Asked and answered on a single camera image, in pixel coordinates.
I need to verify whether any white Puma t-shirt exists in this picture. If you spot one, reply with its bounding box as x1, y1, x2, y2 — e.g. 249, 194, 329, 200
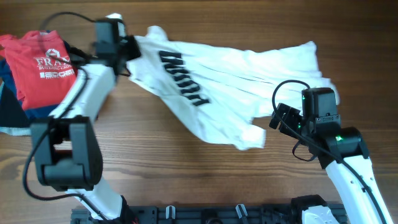
127, 26, 333, 151

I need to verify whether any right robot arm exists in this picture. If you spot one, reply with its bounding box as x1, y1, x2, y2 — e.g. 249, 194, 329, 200
269, 88, 393, 223

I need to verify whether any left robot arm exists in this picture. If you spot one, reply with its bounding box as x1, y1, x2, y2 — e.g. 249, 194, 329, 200
22, 14, 141, 223

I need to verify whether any red folded t-shirt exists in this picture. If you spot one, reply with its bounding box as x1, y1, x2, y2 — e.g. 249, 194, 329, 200
0, 29, 78, 111

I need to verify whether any navy blue folded t-shirt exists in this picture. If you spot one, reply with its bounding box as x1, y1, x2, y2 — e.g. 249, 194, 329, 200
0, 30, 72, 121

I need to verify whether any black folded garment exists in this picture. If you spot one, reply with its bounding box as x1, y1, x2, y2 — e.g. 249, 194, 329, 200
1, 59, 30, 128

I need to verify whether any light blue folded garment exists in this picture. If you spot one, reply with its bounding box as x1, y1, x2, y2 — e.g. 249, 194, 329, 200
1, 82, 30, 136

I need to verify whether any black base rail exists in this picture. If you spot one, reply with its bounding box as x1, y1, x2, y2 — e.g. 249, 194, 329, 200
70, 204, 293, 224

